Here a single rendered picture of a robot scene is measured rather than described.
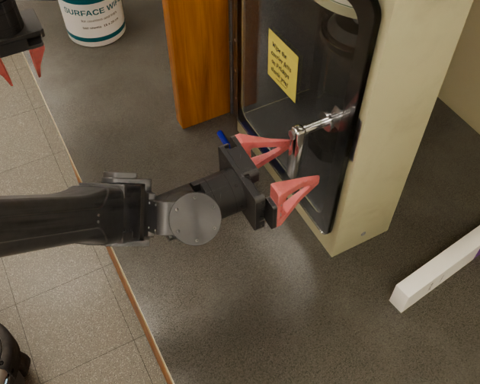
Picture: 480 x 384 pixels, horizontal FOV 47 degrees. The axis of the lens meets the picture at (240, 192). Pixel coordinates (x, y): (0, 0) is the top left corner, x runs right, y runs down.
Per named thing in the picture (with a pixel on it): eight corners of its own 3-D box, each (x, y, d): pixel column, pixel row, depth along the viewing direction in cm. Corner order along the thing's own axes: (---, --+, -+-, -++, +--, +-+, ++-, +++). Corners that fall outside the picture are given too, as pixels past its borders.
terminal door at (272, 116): (237, 113, 100) (236, -121, 69) (330, 238, 83) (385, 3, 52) (233, 115, 100) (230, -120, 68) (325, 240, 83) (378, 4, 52)
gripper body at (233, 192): (230, 139, 70) (177, 160, 68) (269, 194, 64) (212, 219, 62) (232, 173, 75) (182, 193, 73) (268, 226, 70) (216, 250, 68)
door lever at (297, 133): (324, 170, 75) (315, 158, 76) (334, 120, 67) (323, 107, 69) (291, 184, 73) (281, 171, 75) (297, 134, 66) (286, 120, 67)
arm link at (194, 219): (100, 171, 66) (99, 242, 66) (108, 171, 55) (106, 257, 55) (198, 174, 70) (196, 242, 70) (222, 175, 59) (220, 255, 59)
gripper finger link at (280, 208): (300, 136, 70) (235, 161, 68) (331, 173, 66) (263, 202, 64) (297, 171, 75) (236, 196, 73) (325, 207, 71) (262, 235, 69)
